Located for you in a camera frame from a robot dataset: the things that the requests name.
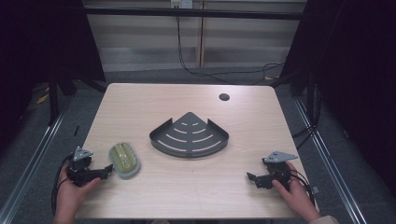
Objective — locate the green soap bar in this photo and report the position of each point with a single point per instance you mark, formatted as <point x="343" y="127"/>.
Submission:
<point x="124" y="157"/>

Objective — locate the black metal stand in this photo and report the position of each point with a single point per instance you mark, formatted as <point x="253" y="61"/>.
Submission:
<point x="311" y="99"/>
<point x="53" y="99"/>

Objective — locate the green sponge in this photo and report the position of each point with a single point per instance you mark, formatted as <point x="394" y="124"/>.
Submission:
<point x="137" y="165"/>

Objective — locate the yellow floor tape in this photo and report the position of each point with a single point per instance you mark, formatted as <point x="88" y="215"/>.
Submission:
<point x="42" y="99"/>

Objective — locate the person's right hand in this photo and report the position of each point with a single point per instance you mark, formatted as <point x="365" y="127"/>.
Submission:
<point x="299" y="197"/>

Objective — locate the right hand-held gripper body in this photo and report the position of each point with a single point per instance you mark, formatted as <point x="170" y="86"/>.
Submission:
<point x="277" y="171"/>

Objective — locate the person's left hand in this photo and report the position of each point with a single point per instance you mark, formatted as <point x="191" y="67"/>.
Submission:
<point x="70" y="196"/>

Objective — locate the dark curtain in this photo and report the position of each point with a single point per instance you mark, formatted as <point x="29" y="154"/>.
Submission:
<point x="358" y="62"/>
<point x="37" y="46"/>

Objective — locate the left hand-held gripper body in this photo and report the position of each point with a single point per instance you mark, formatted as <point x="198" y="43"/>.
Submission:
<point x="81" y="172"/>

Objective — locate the dark grey corner shelf rack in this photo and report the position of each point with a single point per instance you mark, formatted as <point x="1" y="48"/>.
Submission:
<point x="190" y="141"/>

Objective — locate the small black floor piece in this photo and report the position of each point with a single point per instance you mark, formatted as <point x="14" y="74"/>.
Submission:
<point x="76" y="130"/>

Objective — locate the aluminium floor rail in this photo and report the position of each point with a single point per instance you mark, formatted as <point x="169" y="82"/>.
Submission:
<point x="33" y="163"/>
<point x="323" y="155"/>
<point x="355" y="173"/>

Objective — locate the white wall socket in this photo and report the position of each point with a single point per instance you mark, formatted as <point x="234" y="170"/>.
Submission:
<point x="181" y="3"/>

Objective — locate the black horizontal frame bar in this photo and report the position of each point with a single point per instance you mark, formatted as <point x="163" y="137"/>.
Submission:
<point x="140" y="12"/>

